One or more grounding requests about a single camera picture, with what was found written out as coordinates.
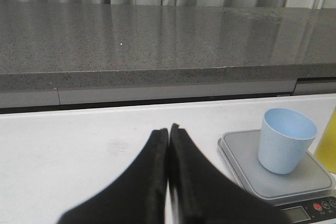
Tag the silver digital kitchen scale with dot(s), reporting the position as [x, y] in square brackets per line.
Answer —
[306, 195]

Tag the grey stone counter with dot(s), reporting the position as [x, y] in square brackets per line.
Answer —
[91, 54]

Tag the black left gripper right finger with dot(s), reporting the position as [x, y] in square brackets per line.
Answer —
[205, 195]

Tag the yellow squeeze bottle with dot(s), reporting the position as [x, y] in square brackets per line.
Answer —
[325, 151]

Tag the light blue plastic cup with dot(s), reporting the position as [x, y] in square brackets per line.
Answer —
[285, 137]

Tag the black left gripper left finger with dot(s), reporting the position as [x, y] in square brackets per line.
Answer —
[136, 196]

